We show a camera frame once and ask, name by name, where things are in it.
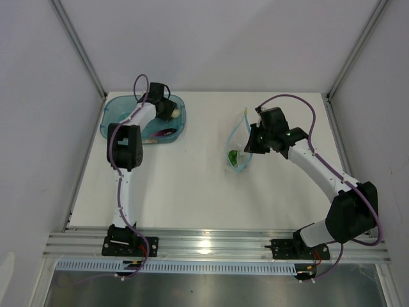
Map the green bell pepper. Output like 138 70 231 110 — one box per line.
228 150 238 168

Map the clear zip top bag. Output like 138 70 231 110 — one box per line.
224 108 253 173

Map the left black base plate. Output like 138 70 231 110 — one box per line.
102 224 148 257

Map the purple eggplant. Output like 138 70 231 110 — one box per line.
152 128 178 137

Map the left aluminium frame post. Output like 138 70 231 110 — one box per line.
49 0 107 98

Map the teal plastic bin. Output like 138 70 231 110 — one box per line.
100 95 187 144

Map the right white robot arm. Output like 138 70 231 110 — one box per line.
245 107 378 258

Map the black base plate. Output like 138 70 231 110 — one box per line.
265 239 330 260
102 224 148 257

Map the aluminium frame post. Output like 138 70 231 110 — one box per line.
49 0 107 98
326 0 392 102

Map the slotted white cable duct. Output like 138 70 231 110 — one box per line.
56 258 297 276

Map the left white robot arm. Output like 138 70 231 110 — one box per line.
100 83 186 228

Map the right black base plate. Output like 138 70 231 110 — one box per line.
265 239 330 260

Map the aluminium mounting rail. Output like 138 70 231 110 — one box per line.
43 228 391 264

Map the right aluminium frame post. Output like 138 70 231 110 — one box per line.
326 0 392 102

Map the white egg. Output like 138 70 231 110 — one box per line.
171 109 180 118

